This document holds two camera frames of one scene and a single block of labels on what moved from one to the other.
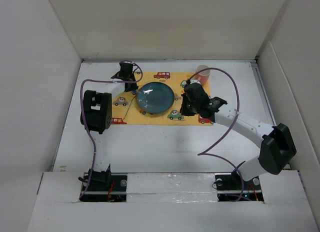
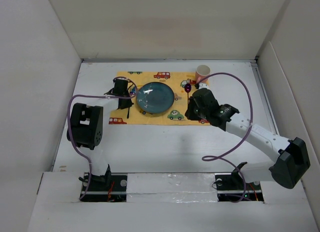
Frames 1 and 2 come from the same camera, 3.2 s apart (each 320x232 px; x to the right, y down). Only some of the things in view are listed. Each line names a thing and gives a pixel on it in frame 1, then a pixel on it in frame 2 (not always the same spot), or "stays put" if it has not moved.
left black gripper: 134,87 -> 127,104
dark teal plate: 154,97 stays put
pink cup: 203,76 stays put
